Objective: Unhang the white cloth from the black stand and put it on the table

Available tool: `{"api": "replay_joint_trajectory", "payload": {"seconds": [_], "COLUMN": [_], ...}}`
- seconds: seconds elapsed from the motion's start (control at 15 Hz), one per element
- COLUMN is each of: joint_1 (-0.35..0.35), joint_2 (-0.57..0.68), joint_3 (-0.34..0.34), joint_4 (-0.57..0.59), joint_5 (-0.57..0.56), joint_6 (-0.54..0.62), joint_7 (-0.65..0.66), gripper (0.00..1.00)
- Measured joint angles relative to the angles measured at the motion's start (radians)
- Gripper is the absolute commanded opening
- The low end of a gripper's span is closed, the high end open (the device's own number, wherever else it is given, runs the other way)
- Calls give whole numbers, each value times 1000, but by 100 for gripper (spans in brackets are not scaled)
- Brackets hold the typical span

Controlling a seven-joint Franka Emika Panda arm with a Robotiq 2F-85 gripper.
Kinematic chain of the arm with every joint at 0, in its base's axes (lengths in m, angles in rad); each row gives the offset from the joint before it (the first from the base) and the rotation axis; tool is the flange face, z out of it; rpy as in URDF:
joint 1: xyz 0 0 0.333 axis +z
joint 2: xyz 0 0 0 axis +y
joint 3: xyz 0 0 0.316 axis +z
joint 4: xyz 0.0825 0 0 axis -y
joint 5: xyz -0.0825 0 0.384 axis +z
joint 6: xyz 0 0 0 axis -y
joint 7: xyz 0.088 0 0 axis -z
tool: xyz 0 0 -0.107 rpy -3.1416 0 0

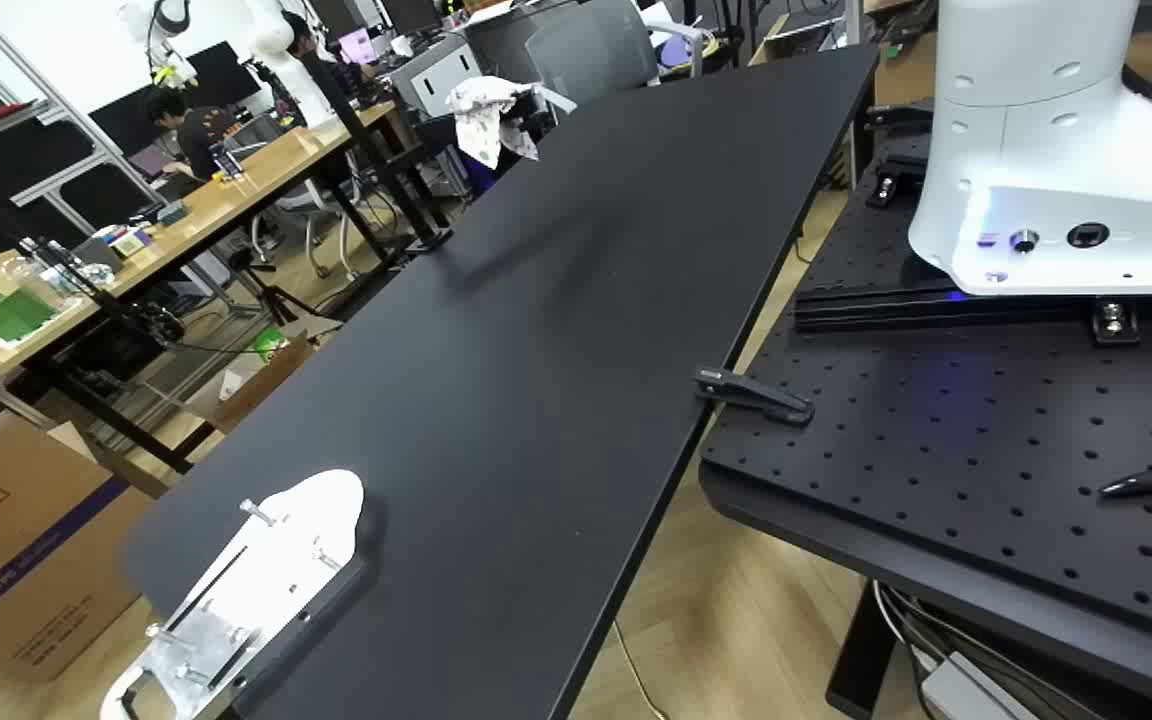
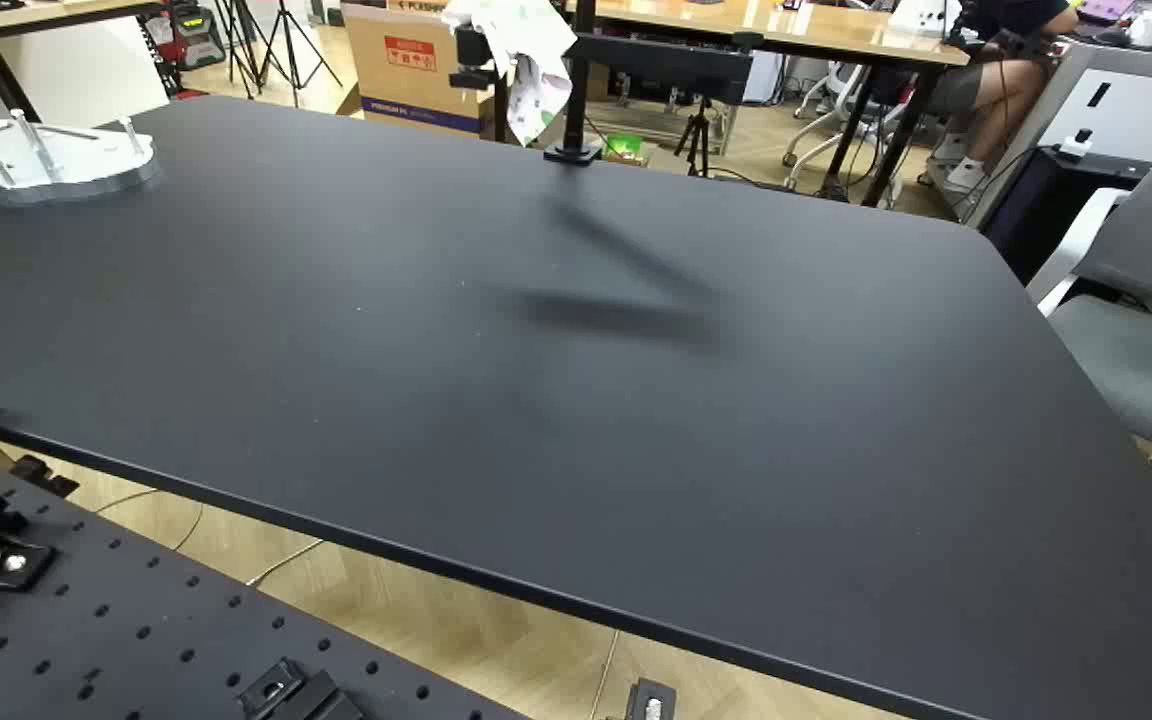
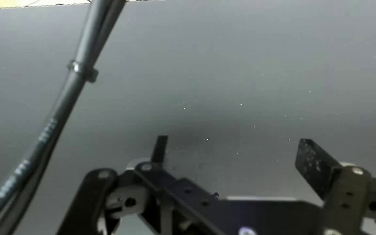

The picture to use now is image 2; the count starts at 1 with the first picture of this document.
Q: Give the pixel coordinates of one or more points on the white cloth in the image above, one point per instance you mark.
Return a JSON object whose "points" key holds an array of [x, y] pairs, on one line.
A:
{"points": [[535, 74]]}

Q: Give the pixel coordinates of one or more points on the green object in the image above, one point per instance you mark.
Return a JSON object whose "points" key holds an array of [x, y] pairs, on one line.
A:
{"points": [[627, 147]]}

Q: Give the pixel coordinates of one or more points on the small black tripod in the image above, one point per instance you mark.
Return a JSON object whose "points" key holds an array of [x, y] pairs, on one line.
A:
{"points": [[696, 139]]}

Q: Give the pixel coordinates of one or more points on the cardboard box with red print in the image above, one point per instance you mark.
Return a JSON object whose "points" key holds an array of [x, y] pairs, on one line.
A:
{"points": [[401, 74]]}

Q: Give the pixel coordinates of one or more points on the wooden office table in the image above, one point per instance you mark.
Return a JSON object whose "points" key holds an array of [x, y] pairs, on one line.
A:
{"points": [[819, 29]]}

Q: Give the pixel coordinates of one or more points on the tall black tripod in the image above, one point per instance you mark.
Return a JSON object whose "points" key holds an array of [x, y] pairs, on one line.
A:
{"points": [[286, 42]]}

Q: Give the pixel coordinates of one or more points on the seated person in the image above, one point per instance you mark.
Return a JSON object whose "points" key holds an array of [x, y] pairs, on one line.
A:
{"points": [[1003, 93]]}

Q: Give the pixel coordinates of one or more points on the black perforated mounting board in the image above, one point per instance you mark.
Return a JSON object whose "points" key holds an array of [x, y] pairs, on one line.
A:
{"points": [[97, 615]]}

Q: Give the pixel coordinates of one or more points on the grey office chair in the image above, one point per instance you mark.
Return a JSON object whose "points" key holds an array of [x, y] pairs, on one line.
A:
{"points": [[1143, 334]]}

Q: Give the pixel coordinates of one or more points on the white board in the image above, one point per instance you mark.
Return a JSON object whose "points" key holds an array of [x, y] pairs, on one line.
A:
{"points": [[71, 74]]}

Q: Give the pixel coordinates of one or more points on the clear acrylic holder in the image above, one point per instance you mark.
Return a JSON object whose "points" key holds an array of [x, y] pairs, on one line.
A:
{"points": [[30, 159]]}

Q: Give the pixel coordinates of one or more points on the black camera on tripod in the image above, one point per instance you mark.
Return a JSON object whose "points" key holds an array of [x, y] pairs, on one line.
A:
{"points": [[474, 57]]}

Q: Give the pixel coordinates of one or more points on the silver metal bracket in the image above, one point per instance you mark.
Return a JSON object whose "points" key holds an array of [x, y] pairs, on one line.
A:
{"points": [[648, 702]]}

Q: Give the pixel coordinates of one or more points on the black mounting bracket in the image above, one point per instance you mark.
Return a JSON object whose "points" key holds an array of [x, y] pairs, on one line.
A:
{"points": [[297, 695]]}

